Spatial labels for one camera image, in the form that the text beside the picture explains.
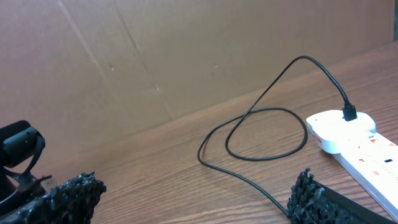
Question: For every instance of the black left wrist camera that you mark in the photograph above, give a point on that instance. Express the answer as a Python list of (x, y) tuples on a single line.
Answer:
[(19, 141)]

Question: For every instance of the white power strip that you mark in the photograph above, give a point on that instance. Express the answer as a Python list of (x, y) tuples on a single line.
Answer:
[(371, 159)]

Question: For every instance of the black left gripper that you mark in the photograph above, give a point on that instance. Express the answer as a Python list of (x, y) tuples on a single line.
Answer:
[(18, 189)]

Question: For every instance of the white charger adapter plug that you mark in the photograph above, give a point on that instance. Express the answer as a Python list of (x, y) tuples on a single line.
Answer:
[(334, 134)]

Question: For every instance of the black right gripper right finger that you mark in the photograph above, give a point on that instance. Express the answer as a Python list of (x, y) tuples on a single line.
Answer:
[(313, 202)]

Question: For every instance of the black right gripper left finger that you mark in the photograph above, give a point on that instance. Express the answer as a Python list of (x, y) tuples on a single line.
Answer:
[(73, 202)]

